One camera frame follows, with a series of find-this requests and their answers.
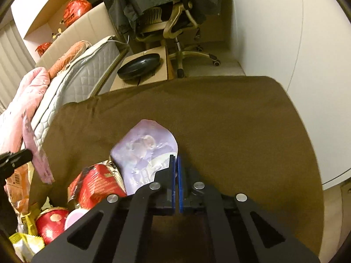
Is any black round pan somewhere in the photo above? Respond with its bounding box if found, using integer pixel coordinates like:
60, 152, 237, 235
117, 53, 161, 81

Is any gold foil snack packet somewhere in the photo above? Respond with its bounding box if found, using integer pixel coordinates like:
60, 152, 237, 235
20, 203, 41, 236

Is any yellow snack packet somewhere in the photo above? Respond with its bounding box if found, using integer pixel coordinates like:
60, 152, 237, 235
9, 232, 46, 262

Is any pink-lidded white cup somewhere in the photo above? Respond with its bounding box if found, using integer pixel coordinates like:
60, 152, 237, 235
64, 208, 91, 231

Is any beige office chair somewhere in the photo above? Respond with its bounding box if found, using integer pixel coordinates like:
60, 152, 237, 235
134, 1, 221, 78

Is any lavender printed packet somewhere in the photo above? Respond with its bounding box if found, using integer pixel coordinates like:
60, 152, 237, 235
110, 119, 179, 198

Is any small red lantern ornament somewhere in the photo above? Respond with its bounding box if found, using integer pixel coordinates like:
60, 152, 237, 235
35, 42, 52, 57

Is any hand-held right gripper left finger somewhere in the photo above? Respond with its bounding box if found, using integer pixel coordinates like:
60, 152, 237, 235
31, 155, 177, 263

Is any beige wall shelf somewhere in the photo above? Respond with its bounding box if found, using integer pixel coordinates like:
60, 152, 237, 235
23, 0, 103, 40

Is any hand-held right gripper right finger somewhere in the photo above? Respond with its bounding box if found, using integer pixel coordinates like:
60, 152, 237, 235
177, 156, 321, 263

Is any cardboard box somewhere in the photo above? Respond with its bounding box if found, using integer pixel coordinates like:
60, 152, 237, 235
110, 45, 174, 92

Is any beige padded headboard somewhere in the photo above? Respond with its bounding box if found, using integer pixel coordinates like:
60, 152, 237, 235
36, 1, 121, 69

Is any orange cushion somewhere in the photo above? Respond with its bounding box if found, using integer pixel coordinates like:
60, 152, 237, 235
48, 41, 91, 78

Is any pink blanket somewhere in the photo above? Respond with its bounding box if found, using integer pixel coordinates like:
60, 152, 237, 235
0, 67, 51, 156

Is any red cylindrical can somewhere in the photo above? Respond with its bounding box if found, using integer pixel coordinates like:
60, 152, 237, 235
35, 208, 70, 245

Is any white quilted mattress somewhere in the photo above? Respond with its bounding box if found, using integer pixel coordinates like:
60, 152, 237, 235
30, 36, 129, 154

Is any red snack packet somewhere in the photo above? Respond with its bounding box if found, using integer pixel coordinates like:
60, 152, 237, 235
67, 162, 128, 211

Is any large red lantern ornament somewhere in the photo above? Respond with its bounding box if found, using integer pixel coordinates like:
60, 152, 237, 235
63, 0, 92, 28

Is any beige curtain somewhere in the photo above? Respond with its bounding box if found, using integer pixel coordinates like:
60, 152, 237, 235
0, 19, 36, 113

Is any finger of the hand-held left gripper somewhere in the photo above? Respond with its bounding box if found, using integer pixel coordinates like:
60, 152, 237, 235
0, 148, 33, 174

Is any orange snack packet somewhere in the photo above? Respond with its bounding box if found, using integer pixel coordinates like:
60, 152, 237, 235
4, 163, 35, 214

